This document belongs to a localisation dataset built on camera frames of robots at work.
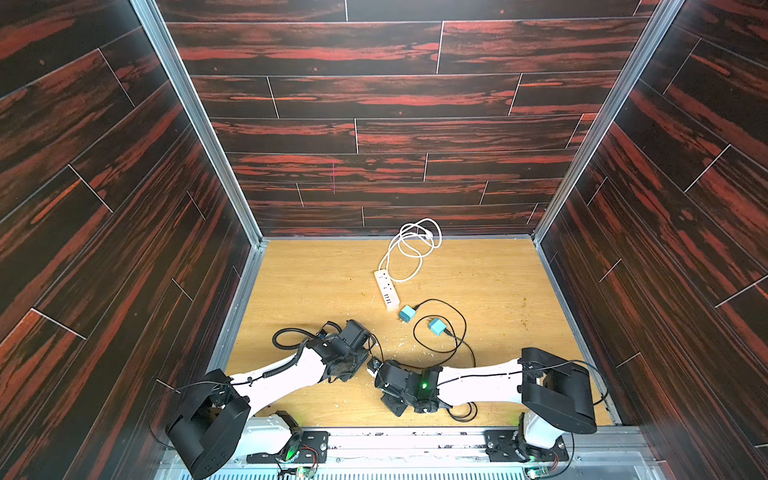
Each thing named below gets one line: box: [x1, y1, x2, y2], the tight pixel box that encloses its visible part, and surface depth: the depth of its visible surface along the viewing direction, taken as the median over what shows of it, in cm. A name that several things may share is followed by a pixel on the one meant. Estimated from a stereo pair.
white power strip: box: [374, 269, 401, 312], surface depth 103 cm
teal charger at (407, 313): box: [399, 305, 416, 323], surface depth 98 cm
